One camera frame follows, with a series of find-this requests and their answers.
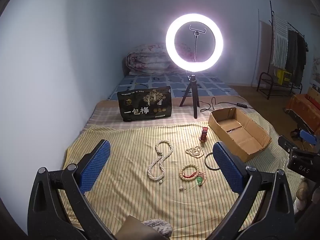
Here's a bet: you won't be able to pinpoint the black power cable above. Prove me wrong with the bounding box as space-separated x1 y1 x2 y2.
199 97 253 113

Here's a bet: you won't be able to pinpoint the folded floral quilt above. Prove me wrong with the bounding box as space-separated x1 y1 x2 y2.
126 42 190 75

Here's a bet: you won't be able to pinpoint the brown cloth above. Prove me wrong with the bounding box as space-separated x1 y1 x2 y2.
114 216 155 240

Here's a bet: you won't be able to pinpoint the cardboard box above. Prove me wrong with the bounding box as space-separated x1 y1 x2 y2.
208 107 272 163

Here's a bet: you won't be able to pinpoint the black metal floor rack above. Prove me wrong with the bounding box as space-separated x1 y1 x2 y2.
257 72 303 100

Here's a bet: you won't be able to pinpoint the black clothes rack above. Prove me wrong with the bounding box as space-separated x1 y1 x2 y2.
269 0 309 90

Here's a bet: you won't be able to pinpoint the green pendant with red cord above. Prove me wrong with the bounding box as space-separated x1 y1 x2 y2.
182 171 207 187

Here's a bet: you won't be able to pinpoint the white ring light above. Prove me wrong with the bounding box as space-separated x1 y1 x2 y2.
165 13 224 72

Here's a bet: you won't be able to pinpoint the orange cloth cover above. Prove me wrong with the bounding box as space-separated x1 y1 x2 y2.
284 86 320 135

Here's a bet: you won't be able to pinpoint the cream bead bracelet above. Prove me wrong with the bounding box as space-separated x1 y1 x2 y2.
179 164 200 181

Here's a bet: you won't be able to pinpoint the yellow striped sheet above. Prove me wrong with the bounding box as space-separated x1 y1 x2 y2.
62 124 303 240

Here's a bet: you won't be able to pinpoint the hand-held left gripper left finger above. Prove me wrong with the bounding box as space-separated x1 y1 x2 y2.
27 139 112 240

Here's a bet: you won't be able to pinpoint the dark thin bangle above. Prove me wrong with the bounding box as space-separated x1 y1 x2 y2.
204 152 220 170

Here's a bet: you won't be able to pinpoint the checked blanket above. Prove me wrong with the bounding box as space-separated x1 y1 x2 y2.
82 99 280 137

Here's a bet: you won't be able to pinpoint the red strap watch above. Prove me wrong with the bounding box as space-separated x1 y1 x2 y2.
199 127 209 143

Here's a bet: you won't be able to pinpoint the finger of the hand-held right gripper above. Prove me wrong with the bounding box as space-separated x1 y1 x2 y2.
290 129 318 146
278 135 302 153

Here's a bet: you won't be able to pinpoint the dark hanging clothes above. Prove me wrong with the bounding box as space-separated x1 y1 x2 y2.
285 29 307 87

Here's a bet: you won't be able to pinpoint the blue patterned bedsheet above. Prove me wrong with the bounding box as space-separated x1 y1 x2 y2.
107 71 240 102

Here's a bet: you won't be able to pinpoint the white pearl bracelet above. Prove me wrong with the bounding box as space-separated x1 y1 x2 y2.
185 146 204 158

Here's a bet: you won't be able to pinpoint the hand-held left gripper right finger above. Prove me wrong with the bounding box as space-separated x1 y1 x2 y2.
212 141 295 240

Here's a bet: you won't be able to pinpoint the black snack bag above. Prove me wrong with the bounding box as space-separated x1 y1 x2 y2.
117 86 172 122

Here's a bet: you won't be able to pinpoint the person's right hand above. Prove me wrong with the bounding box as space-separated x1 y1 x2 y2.
296 176 312 212

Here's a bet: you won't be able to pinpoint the metal phone holder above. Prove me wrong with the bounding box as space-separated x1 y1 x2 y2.
189 25 207 63

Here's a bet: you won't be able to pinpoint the yellow box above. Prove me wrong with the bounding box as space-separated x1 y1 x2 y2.
276 69 292 84

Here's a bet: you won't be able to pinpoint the long pearl necklace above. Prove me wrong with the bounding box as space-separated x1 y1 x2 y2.
147 140 174 183

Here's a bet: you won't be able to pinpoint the black tripod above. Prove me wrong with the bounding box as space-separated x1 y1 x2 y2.
179 71 200 119

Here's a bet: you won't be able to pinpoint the white knitted hanging cloth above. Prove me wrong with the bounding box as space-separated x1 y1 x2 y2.
272 14 289 69

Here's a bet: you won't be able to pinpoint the grey knitted cloth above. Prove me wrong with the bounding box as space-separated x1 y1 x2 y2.
142 219 173 240

